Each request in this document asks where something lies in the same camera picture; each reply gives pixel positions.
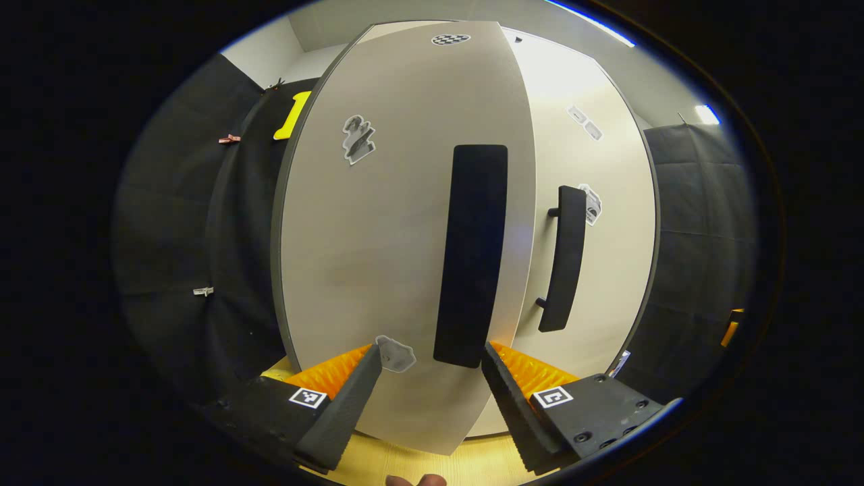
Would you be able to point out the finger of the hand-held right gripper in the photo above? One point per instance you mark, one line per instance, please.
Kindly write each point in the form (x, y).
(730, 329)

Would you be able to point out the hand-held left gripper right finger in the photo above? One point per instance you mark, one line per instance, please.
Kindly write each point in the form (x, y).
(513, 405)

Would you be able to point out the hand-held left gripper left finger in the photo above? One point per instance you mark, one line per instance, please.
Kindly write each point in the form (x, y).
(344, 412)

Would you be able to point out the white cabinet door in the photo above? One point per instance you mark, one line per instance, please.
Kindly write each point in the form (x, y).
(378, 236)
(607, 283)

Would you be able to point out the pale yellow round object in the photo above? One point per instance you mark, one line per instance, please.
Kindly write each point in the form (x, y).
(277, 370)

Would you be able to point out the upright paperback book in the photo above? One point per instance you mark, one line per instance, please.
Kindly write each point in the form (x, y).
(617, 364)

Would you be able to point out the silver clip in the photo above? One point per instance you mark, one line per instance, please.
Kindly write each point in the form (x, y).
(202, 291)

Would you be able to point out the small ceiling light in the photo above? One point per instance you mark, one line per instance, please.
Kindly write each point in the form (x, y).
(707, 114)

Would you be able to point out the red clip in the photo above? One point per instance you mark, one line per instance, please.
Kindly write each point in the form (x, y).
(229, 139)

